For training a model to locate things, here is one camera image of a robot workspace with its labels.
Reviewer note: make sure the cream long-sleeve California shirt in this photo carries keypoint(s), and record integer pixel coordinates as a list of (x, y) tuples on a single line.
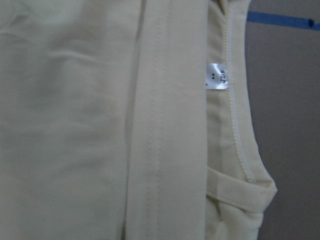
[(127, 120)]

